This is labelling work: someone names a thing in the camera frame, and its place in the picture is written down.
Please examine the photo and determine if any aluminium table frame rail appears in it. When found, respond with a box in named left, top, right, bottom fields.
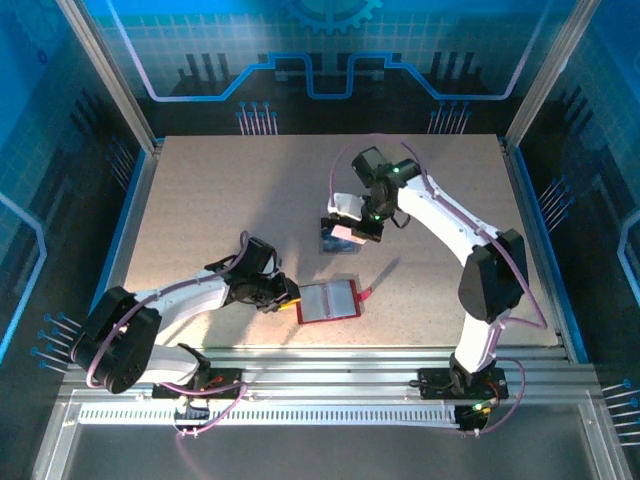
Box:
left=59, top=347, right=601, bottom=401

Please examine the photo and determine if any red leather card holder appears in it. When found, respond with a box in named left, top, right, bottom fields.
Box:
left=295, top=278, right=375, bottom=325

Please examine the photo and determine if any black controller board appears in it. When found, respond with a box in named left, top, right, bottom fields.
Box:
left=458, top=402, right=494, bottom=432

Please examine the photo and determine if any aluminium frame post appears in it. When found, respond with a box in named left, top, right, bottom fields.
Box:
left=54, top=0, right=166, bottom=151
left=502, top=0, right=601, bottom=146

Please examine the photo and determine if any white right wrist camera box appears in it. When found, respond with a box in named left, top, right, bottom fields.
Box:
left=327, top=192, right=362, bottom=221

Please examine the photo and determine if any white slotted cable duct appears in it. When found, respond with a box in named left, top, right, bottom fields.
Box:
left=78, top=403, right=461, bottom=427

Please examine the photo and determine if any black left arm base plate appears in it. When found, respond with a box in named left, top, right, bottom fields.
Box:
left=152, top=367, right=246, bottom=400

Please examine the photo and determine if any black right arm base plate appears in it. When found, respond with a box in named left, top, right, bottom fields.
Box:
left=418, top=367, right=510, bottom=400

